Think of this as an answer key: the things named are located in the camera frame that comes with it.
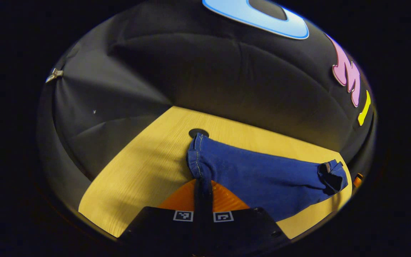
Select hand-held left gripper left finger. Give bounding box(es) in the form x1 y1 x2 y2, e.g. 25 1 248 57
120 178 204 252

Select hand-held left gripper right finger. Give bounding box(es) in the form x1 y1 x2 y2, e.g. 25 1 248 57
204 180 290 252

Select blue denim jeans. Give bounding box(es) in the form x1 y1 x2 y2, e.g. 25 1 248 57
187 133 349 222

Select black backdrop cloth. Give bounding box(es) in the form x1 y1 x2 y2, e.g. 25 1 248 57
38 0 377 182

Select silver metal clip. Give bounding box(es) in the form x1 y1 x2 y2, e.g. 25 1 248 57
46 68 64 84

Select black table cable grommet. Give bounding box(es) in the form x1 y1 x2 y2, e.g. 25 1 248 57
188 128 209 139

